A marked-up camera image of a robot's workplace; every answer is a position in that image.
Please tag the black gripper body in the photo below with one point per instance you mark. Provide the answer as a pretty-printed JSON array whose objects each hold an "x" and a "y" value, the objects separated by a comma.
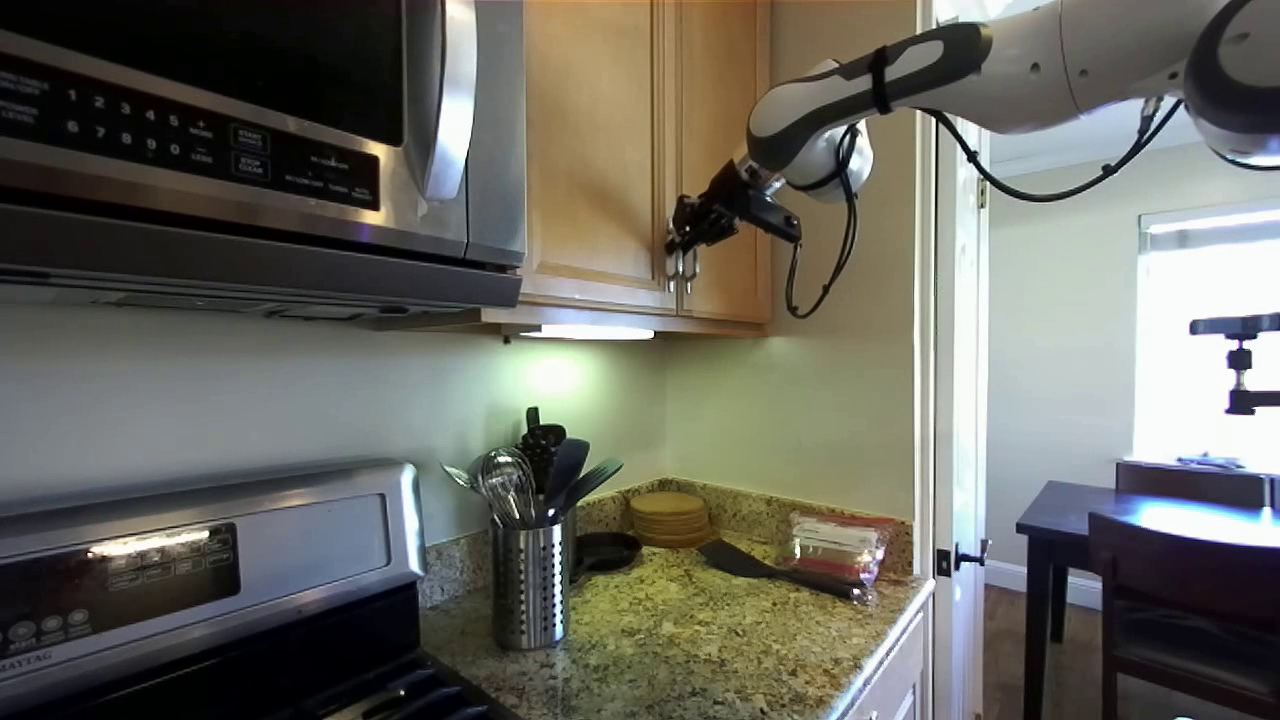
[{"x": 736, "y": 193}]

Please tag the wooden cupboard door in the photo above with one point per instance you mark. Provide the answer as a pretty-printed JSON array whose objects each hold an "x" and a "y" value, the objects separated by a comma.
[
  {"x": 722, "y": 61},
  {"x": 595, "y": 152}
]

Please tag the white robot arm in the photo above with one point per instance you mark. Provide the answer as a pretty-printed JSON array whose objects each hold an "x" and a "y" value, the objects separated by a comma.
[{"x": 1012, "y": 72}]

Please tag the under-cabinet light strip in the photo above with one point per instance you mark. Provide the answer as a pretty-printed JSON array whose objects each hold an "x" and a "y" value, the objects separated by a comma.
[{"x": 588, "y": 334}]

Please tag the clear plastic food container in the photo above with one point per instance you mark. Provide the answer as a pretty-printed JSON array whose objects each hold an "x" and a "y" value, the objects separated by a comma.
[{"x": 839, "y": 548}]

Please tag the steel utensil holder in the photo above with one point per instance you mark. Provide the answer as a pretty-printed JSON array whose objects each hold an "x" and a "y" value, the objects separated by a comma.
[{"x": 528, "y": 587}]

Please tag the dark wooden dining table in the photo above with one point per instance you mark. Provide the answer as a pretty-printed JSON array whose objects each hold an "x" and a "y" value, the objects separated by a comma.
[{"x": 1057, "y": 542}]

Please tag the dark wooden chair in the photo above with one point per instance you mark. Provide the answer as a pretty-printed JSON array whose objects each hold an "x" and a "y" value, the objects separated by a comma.
[{"x": 1185, "y": 612}]

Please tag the stainless steel gas stove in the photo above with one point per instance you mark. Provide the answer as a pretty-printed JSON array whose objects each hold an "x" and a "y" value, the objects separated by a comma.
[{"x": 230, "y": 598}]

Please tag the stainless steel microwave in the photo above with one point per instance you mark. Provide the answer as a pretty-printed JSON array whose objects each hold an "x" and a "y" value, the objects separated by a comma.
[{"x": 329, "y": 156}]

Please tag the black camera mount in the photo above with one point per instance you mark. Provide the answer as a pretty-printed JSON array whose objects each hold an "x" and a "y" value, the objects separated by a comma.
[{"x": 1242, "y": 334}]

